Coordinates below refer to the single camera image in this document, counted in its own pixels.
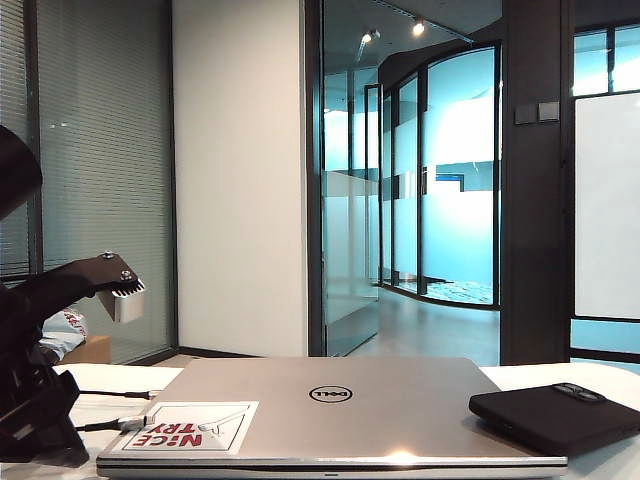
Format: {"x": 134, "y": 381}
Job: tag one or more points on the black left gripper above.
{"x": 35, "y": 405}

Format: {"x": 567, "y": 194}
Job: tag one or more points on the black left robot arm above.
{"x": 15, "y": 170}

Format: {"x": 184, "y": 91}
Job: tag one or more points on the brown cardboard box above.
{"x": 92, "y": 350}

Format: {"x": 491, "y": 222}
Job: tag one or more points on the white NICE TRY sticker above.
{"x": 170, "y": 435}

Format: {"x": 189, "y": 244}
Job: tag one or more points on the grey window blinds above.
{"x": 125, "y": 150}

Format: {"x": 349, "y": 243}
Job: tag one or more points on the silver Dell laptop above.
{"x": 380, "y": 430}

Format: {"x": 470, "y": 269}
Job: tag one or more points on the ceiling spotlight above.
{"x": 418, "y": 26}
{"x": 366, "y": 36}

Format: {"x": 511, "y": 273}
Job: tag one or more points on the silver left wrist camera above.
{"x": 127, "y": 305}

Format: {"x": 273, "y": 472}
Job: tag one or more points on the black left camera bracket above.
{"x": 85, "y": 277}

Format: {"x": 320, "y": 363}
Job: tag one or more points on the dark wall switch panel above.
{"x": 549, "y": 111}
{"x": 526, "y": 114}

